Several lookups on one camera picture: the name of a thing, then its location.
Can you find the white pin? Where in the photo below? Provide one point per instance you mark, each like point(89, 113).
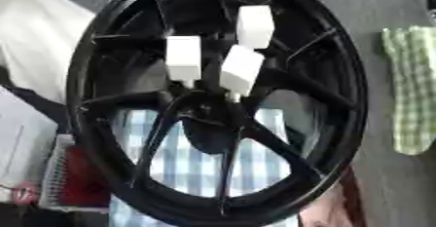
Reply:
point(183, 57)
point(255, 26)
point(241, 70)

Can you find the black spoked wheel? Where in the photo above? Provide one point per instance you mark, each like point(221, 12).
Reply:
point(318, 75)

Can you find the white crate with red inside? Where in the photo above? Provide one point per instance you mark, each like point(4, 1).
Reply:
point(79, 179)

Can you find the green white checked cloth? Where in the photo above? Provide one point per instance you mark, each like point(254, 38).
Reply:
point(411, 91)

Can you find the white paper sheet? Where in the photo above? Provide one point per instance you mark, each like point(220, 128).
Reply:
point(22, 146)

